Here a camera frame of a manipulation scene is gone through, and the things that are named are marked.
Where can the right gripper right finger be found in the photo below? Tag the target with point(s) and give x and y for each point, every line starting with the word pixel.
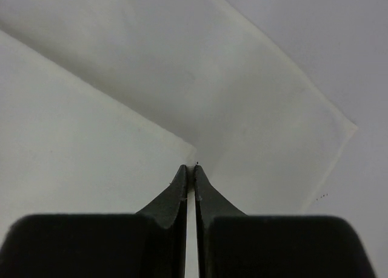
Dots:
pixel 234 244

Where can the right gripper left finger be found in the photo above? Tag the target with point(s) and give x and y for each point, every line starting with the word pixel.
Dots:
pixel 148 243

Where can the white cloth napkin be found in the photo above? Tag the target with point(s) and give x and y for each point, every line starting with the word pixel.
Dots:
pixel 102 101

